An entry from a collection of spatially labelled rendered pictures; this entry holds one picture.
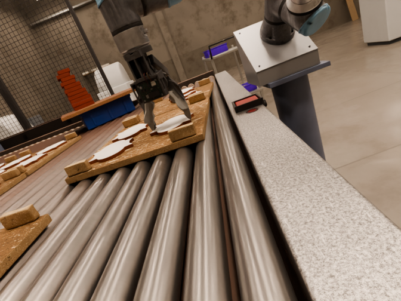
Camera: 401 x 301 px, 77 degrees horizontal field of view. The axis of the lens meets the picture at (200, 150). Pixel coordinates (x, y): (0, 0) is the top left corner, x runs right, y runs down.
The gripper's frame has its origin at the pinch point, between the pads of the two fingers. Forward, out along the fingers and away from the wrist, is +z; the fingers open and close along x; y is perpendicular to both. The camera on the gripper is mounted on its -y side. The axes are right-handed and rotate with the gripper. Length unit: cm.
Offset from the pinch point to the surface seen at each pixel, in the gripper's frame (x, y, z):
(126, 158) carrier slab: -8.6, 15.8, 0.0
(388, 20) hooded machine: 315, -458, 81
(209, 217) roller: 11.4, 42.8, 0.2
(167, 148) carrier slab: 1.3, 16.0, 0.8
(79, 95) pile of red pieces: -71, -86, -12
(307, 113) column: 47, -50, 31
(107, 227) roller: -3.8, 39.1, 0.4
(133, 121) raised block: -19.7, -23.2, 1.0
